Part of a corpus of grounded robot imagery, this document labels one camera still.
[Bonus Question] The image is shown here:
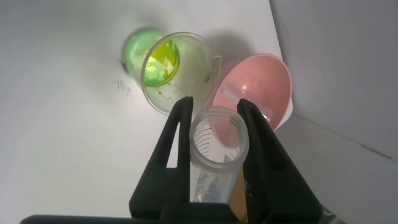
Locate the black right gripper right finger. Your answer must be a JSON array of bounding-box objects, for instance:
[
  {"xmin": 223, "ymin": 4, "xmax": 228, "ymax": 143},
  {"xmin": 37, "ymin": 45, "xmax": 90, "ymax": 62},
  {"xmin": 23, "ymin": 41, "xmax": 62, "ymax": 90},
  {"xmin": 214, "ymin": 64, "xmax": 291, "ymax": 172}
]
[{"xmin": 236, "ymin": 98, "xmax": 323, "ymax": 224}]

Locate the test tube with blue pigment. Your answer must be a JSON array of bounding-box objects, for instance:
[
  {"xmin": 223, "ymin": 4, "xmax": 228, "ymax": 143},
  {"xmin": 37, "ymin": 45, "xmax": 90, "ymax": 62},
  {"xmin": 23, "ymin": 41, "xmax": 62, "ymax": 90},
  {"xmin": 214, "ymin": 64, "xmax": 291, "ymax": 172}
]
[{"xmin": 188, "ymin": 105, "xmax": 250, "ymax": 205}]

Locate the pink bowl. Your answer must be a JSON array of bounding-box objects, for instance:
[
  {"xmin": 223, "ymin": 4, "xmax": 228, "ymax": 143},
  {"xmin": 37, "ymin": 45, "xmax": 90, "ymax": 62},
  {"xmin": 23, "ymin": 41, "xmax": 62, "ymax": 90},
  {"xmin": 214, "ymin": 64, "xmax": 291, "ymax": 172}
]
[{"xmin": 212, "ymin": 53, "xmax": 294, "ymax": 131}]

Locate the clear glass beaker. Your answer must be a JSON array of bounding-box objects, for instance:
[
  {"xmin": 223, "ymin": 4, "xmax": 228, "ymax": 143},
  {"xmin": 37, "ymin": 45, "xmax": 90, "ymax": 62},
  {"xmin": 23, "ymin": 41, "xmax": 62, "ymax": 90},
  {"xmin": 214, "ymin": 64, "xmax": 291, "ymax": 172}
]
[{"xmin": 119, "ymin": 27, "xmax": 223, "ymax": 116}]

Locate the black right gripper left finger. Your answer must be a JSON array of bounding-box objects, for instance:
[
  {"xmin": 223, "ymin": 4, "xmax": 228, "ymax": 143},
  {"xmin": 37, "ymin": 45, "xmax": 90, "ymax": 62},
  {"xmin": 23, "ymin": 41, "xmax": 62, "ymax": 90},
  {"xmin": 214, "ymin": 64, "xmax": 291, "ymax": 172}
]
[{"xmin": 128, "ymin": 96, "xmax": 194, "ymax": 220}]

